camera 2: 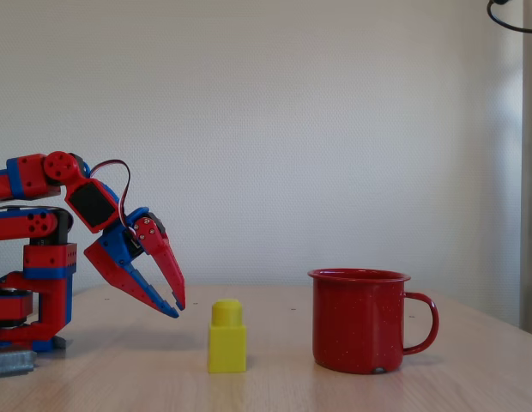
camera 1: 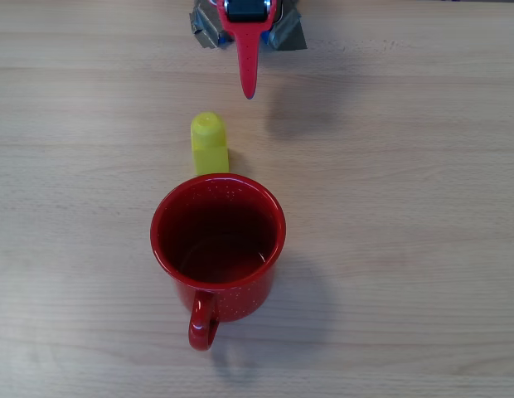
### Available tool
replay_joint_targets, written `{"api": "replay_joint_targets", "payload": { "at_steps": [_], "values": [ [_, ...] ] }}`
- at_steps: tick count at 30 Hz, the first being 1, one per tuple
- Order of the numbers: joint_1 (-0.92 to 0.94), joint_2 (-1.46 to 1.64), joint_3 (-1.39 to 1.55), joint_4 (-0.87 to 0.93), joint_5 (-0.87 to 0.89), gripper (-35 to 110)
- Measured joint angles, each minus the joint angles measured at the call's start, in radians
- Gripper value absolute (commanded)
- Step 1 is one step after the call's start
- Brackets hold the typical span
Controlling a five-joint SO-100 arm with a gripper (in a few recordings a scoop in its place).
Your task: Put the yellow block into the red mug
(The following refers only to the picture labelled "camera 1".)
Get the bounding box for red enamel mug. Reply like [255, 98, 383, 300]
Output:
[149, 172, 288, 352]

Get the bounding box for yellow-green plastic block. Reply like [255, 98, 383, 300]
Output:
[190, 111, 230, 177]

